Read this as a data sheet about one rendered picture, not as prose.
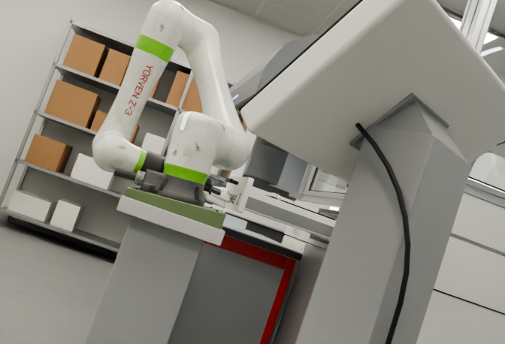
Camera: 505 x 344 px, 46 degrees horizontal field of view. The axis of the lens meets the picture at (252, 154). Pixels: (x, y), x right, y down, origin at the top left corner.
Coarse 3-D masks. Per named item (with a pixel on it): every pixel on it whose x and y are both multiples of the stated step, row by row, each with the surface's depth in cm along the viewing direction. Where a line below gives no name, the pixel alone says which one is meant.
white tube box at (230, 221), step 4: (228, 216) 216; (232, 216) 217; (224, 220) 216; (228, 220) 216; (232, 220) 216; (236, 220) 217; (240, 220) 217; (224, 224) 216; (228, 224) 216; (232, 224) 216; (236, 224) 217; (240, 224) 217; (244, 224) 217; (236, 228) 217; (240, 228) 217; (244, 228) 217
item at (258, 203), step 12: (252, 192) 181; (252, 204) 181; (264, 204) 182; (276, 204) 183; (288, 204) 183; (264, 216) 196; (276, 216) 182; (288, 216) 183; (300, 216) 184; (312, 216) 185; (300, 228) 184; (312, 228) 185; (324, 228) 185
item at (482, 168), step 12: (504, 0) 155; (504, 12) 155; (492, 24) 154; (504, 24) 155; (492, 36) 154; (504, 36) 155; (492, 48) 154; (504, 48) 155; (492, 60) 154; (504, 60) 155; (504, 72) 155; (504, 84) 155; (504, 144) 154; (480, 156) 152; (492, 156) 153; (504, 156) 154; (480, 168) 152; (492, 168) 153; (504, 168) 154; (480, 180) 152; (492, 180) 153; (504, 180) 154
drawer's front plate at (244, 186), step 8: (232, 184) 201; (240, 184) 188; (248, 184) 179; (232, 192) 196; (240, 192) 183; (248, 192) 179; (232, 200) 191; (240, 200) 179; (232, 208) 186; (240, 208) 178
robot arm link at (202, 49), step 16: (208, 32) 191; (192, 48) 189; (208, 48) 190; (192, 64) 190; (208, 64) 187; (208, 80) 185; (224, 80) 187; (208, 96) 184; (224, 96) 184; (208, 112) 182; (224, 112) 180; (240, 128) 180; (240, 144) 175; (224, 160) 172; (240, 160) 177
